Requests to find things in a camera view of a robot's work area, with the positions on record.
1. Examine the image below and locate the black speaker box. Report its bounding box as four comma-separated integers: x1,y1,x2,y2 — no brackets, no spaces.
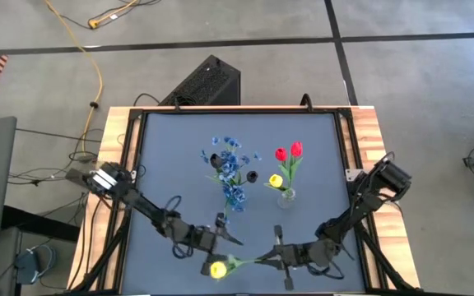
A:
158,54,242,107

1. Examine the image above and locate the blue artificial flower bunch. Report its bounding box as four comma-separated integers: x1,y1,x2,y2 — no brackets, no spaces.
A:
198,136,263,225

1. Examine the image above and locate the black diagonal support strut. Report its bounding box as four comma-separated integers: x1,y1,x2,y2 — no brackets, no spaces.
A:
71,213,132,292
354,224,417,293

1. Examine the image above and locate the red artificial tulip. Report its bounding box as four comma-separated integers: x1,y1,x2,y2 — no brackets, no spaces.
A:
274,146,291,194
288,141,304,194

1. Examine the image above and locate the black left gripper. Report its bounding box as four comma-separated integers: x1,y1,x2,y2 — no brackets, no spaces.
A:
187,224,244,254

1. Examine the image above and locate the yellow artificial tulip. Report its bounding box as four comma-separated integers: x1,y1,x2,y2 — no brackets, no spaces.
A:
263,173,291,197
209,254,265,280

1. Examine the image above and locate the yellow extension cable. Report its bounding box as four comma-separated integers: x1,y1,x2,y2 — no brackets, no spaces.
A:
43,0,139,139

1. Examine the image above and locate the silver metal bracket plate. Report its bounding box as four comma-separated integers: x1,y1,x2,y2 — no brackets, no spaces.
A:
345,168,364,183

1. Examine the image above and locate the black floor beam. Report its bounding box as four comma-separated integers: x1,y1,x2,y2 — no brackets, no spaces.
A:
1,205,81,243

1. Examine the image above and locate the grey floor device with cable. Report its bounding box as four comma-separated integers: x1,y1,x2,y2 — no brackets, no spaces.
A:
14,244,57,287

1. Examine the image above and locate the black artificial tulip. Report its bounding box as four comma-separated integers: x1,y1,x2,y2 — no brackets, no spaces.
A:
210,152,232,186
239,170,259,190

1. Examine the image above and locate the clear glass vase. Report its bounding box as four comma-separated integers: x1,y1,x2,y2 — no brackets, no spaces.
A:
277,187,297,210

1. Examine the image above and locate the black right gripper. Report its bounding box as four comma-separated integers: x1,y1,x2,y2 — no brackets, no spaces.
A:
257,242,324,269

